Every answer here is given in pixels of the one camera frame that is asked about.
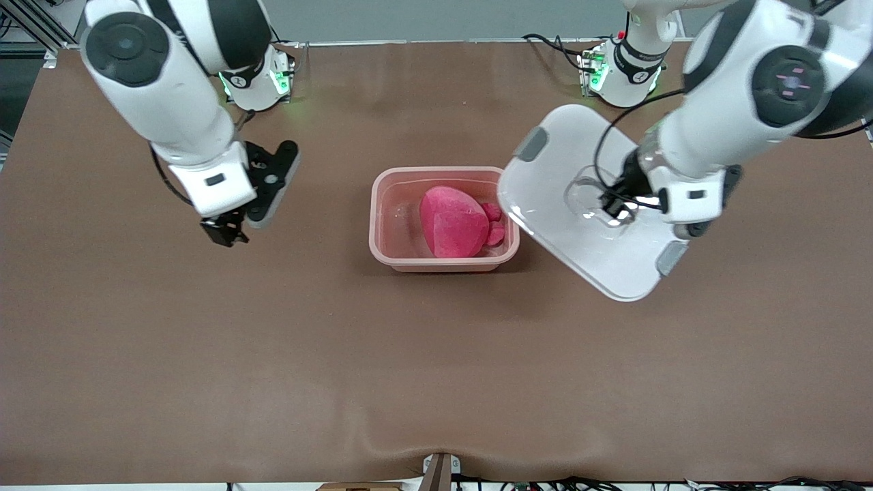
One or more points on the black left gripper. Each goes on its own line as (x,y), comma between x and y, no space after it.
(631,180)

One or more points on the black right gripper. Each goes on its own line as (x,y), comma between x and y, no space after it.
(223,230)

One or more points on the white box lid grey latches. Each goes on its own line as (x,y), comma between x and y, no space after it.
(545,198)

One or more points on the pink plush toy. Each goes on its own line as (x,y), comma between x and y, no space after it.
(453,221)

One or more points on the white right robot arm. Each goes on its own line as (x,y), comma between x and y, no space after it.
(170,102)

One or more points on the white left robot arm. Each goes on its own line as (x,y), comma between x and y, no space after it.
(716,123)

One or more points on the pink plastic box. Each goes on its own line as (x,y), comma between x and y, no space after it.
(399,225)

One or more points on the brown table mat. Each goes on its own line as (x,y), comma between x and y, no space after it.
(436,368)

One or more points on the silver table edge rail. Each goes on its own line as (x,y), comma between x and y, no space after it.
(443,41)

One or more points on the aluminium frame profile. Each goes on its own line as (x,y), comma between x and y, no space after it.
(34,27)

